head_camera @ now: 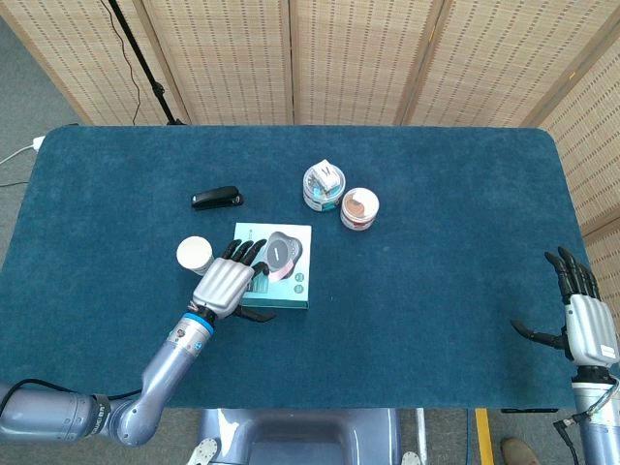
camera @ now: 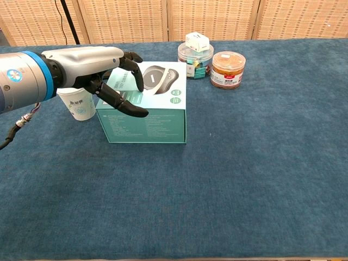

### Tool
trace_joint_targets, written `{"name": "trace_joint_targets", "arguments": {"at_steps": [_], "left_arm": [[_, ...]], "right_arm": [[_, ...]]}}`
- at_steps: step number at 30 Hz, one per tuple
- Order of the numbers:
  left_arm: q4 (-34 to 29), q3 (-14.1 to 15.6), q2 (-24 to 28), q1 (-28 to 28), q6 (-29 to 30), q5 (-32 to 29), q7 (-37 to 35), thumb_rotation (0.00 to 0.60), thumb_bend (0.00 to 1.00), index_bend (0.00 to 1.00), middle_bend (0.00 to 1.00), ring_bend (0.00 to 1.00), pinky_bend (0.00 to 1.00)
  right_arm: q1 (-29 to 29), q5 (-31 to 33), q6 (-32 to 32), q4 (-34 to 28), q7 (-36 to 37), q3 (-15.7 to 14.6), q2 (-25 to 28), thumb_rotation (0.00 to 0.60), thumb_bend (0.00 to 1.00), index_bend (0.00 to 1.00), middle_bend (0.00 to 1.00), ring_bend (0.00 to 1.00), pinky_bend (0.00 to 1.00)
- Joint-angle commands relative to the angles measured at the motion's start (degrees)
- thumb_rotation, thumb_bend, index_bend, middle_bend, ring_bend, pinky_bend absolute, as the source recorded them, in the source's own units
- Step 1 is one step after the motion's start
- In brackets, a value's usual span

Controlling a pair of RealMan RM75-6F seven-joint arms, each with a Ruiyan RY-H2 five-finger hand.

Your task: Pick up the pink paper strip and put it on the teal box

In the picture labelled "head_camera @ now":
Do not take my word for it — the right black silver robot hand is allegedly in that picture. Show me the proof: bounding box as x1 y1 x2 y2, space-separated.
511 246 620 368

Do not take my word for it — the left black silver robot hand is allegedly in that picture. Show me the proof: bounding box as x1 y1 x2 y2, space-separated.
191 238 277 324

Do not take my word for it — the teal speakerphone product box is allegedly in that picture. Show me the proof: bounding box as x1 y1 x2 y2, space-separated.
226 222 313 311

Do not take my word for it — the small white cardboard box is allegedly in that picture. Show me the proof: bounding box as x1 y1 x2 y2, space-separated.
309 158 341 191

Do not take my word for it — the white paper cup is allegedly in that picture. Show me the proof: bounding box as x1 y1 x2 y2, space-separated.
175 235 216 277

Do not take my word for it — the black stapler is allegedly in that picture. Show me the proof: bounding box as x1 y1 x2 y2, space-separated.
190 185 245 212

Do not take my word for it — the clear jar of binder clips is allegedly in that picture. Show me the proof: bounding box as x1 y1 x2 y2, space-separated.
302 164 348 213

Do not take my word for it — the brown shoe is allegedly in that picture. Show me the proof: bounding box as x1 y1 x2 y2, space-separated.
500 437 542 465

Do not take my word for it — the yellow floor tape strip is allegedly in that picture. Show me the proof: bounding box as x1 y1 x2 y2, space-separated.
474 408 495 465

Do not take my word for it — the clear jar with red label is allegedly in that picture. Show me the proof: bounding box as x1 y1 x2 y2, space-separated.
340 187 381 233

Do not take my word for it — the blue-grey robot torso base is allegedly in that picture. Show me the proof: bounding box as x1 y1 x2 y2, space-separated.
186 408 427 465

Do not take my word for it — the blue carpet table cloth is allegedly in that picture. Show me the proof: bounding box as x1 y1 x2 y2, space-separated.
0 124 591 411

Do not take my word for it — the bamboo folding screen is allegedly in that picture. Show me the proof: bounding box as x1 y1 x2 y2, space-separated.
0 0 620 128
525 33 620 316

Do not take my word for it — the white table leg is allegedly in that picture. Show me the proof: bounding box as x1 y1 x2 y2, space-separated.
415 408 427 461

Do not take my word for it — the black tripod stand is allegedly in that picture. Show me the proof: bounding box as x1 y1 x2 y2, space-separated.
107 0 188 126

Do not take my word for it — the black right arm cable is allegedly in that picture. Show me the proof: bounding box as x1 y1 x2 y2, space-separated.
553 414 590 465

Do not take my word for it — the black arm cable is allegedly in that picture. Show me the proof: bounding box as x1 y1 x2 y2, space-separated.
553 414 590 465
0 377 144 413

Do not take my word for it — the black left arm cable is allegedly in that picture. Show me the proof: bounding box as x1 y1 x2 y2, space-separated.
0 377 144 413

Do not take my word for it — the thin black hanging cable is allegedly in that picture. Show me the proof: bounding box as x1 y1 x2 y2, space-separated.
99 0 142 125

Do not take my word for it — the white power strip with cord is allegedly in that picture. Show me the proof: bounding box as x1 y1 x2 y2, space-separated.
0 137 47 166

